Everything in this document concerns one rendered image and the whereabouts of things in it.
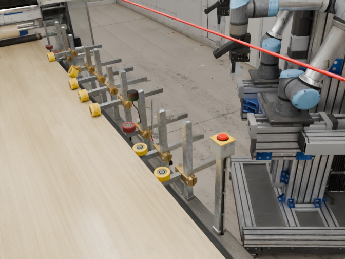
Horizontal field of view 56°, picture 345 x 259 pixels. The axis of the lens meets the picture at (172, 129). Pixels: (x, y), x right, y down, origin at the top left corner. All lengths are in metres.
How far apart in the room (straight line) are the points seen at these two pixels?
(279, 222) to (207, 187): 0.76
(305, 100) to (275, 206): 1.04
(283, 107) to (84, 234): 1.14
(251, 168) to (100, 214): 1.59
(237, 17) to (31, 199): 1.19
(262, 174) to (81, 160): 1.50
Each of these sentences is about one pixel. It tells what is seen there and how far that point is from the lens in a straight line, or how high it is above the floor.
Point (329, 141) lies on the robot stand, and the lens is 1.84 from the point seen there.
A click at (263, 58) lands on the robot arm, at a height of 1.17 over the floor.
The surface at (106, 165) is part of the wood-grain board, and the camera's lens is 1.70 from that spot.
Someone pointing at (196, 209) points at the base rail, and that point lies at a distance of 1.69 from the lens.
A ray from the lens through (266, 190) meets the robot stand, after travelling 2.57.
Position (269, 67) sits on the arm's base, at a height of 1.12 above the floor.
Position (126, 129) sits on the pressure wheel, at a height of 0.90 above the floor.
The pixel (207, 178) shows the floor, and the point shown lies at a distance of 2.94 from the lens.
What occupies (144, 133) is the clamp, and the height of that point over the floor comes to 0.86.
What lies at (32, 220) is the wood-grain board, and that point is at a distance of 1.53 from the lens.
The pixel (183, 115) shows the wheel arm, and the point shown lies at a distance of 2.14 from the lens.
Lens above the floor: 1.92
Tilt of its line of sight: 32 degrees down
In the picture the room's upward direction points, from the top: 3 degrees counter-clockwise
